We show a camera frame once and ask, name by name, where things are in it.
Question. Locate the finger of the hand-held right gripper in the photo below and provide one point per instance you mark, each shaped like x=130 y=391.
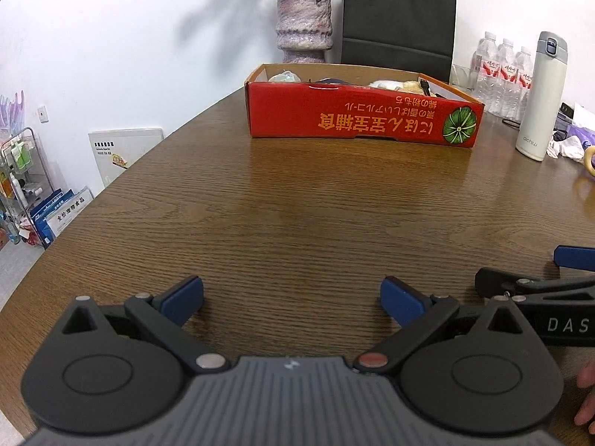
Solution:
x=534 y=285
x=576 y=258

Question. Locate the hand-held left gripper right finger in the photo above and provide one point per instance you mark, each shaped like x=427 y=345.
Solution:
x=402 y=299

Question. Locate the dark blue round pouch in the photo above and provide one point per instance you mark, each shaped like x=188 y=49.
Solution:
x=332 y=81

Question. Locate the black paper bag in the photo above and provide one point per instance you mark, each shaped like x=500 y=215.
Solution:
x=397 y=14

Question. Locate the clear plastic container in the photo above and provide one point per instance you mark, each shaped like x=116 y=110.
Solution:
x=462 y=76

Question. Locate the white thermos bottle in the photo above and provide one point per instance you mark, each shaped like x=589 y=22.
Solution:
x=541 y=97

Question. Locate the person's right hand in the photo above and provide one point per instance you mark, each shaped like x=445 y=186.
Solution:
x=588 y=376

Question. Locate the mottled purple ceramic vase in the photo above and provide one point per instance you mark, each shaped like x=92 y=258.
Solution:
x=304 y=23

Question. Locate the brown wooden desktop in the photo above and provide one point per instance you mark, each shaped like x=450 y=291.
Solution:
x=297 y=223

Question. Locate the white and yellow plush toy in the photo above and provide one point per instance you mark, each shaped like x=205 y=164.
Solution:
x=395 y=85

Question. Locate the purple plastic bag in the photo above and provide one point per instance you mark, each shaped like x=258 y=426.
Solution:
x=583 y=125

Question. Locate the white crumpled tissue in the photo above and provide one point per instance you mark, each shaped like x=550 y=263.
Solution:
x=565 y=147

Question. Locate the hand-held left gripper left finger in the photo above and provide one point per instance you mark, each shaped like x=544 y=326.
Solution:
x=181 y=299

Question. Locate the red cardboard box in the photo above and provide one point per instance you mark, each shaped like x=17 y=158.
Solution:
x=325 y=111

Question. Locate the white wall panel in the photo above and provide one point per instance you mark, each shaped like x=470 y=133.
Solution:
x=125 y=158

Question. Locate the stack of blue printed bags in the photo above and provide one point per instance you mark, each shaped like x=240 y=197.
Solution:
x=60 y=216

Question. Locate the pack of water bottles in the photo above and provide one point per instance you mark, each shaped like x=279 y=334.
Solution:
x=504 y=79

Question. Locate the white wall socket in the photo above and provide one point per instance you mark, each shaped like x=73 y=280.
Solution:
x=43 y=114

